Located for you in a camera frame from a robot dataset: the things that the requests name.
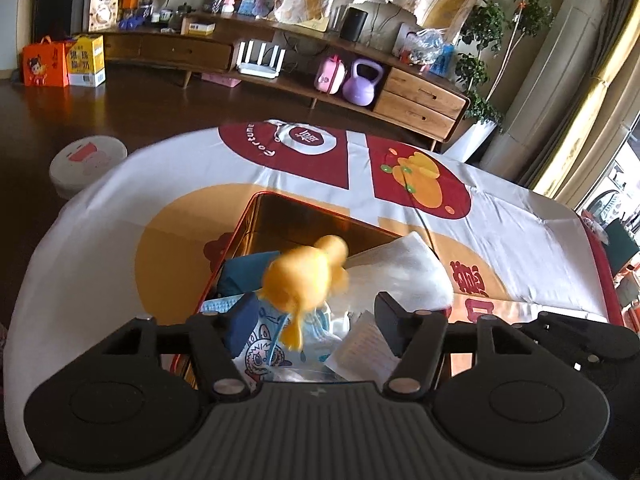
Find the yellow plush toy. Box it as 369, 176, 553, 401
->
258, 235, 349, 351

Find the black speaker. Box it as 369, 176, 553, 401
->
340, 6, 368, 42

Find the yellow carton box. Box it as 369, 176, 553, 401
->
66, 35, 105, 88

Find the red metal tin box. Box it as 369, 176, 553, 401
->
200, 193, 402, 389

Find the blue rubber glove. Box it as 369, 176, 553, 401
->
216, 252, 280, 297

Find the clear plastic bag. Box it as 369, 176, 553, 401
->
399, 28, 445, 66

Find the wooden TV cabinet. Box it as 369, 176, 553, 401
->
102, 12, 469, 144

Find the orange gift bag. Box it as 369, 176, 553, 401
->
22, 36, 68, 88

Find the yellow curtain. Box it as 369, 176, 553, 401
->
533, 0, 639, 198

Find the potted green tree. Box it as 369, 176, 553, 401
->
444, 0, 553, 162

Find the pink toy case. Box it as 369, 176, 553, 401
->
314, 54, 346, 96

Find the white standing air conditioner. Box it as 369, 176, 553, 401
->
480, 0, 608, 180

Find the purple kettlebell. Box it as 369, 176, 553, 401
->
342, 58, 384, 106

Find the labubu blue face mask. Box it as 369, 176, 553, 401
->
199, 292, 352, 385

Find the white robot vacuum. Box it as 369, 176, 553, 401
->
49, 136, 128, 200

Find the white wifi router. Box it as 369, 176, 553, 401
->
235, 39, 286, 80

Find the white printed tablecloth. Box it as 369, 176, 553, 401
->
4, 119, 622, 470

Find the cotton swab bag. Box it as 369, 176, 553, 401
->
328, 232, 454, 316

